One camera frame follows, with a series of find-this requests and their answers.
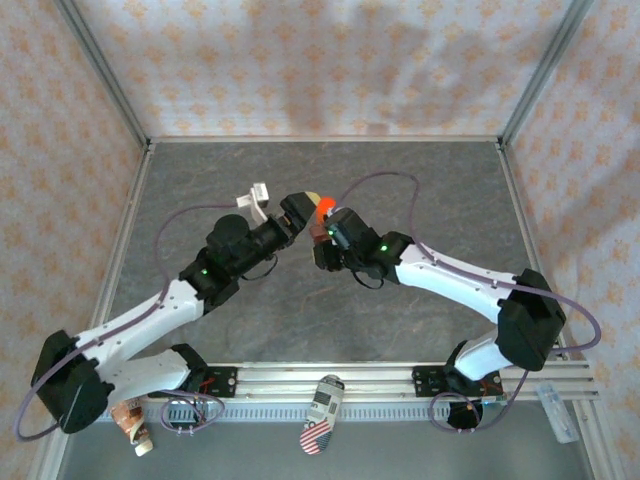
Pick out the flag print case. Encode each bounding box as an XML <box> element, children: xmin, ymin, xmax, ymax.
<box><xmin>299</xmin><ymin>373</ymin><xmax>347</xmax><ymax>456</ymax></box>

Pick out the brown squeeze tube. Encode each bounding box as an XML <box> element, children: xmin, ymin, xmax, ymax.
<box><xmin>108</xmin><ymin>399</ymin><xmax>154</xmax><ymax>457</ymax></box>

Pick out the clear plastic syringe package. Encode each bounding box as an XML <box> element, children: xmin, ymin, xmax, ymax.
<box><xmin>535</xmin><ymin>382</ymin><xmax>581</xmax><ymax>445</ymax></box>

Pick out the aluminium table edge rail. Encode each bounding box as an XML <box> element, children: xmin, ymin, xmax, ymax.
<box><xmin>494</xmin><ymin>142</ymin><xmax>571</xmax><ymax>361</ymax></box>
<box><xmin>89</xmin><ymin>142</ymin><xmax>157</xmax><ymax>361</ymax></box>

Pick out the aluminium front rail beam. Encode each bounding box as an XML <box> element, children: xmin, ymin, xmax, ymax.
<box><xmin>114</xmin><ymin>362</ymin><xmax>601</xmax><ymax>404</ymax></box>

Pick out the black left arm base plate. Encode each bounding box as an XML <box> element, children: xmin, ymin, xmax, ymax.
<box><xmin>148</xmin><ymin>366</ymin><xmax>239</xmax><ymax>400</ymax></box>

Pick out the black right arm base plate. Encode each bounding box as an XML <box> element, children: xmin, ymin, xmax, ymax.
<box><xmin>411</xmin><ymin>364</ymin><xmax>503</xmax><ymax>400</ymax></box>

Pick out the grey slotted cable duct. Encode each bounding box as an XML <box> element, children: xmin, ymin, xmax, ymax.
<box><xmin>94</xmin><ymin>403</ymin><xmax>551</xmax><ymax>424</ymax></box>

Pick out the aluminium frame post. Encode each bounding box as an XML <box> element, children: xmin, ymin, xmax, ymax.
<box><xmin>53</xmin><ymin>0</ymin><xmax>151</xmax><ymax>146</ymax></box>
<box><xmin>498</xmin><ymin>0</ymin><xmax>597</xmax><ymax>146</ymax></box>

